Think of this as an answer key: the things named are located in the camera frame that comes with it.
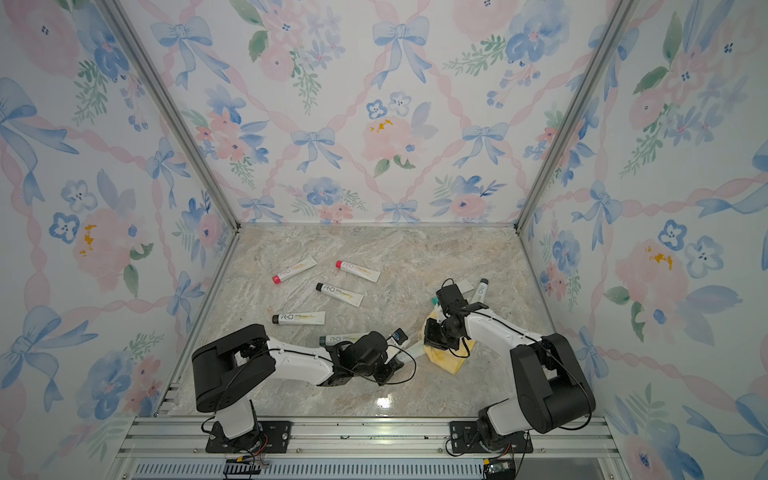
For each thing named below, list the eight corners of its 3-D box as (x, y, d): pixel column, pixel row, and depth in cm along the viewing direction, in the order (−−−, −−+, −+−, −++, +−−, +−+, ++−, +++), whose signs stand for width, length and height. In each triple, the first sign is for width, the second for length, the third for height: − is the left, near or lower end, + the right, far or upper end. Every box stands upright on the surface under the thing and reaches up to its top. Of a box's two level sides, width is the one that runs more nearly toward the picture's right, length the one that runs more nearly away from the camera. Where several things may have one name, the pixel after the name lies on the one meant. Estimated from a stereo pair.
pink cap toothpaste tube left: (276, 287, 104) (274, 283, 102) (272, 281, 106) (270, 277, 104) (316, 264, 111) (315, 260, 109) (312, 259, 112) (311, 255, 110)
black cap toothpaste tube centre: (315, 292, 103) (314, 288, 101) (320, 285, 105) (318, 281, 103) (359, 307, 100) (358, 303, 98) (363, 299, 102) (362, 295, 99)
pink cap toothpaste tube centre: (335, 269, 109) (334, 265, 108) (339, 262, 111) (338, 258, 110) (376, 283, 106) (375, 279, 104) (379, 275, 108) (379, 272, 106)
